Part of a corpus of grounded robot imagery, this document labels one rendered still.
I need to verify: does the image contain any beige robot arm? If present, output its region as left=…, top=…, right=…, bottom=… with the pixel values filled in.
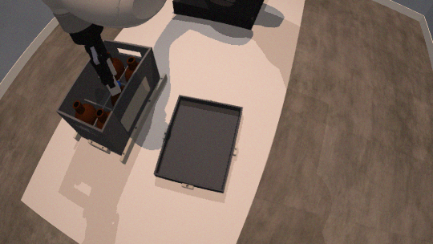
left=42, top=0, right=167, bottom=34

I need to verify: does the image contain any brown bottle with green label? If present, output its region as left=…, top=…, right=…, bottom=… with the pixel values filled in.
left=111, top=81, right=125, bottom=107

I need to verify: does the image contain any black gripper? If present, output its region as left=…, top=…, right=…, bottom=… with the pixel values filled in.
left=69, top=23, right=121, bottom=96

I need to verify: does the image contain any dark grey divided crate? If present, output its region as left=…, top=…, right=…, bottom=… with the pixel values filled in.
left=56, top=46, right=160, bottom=156

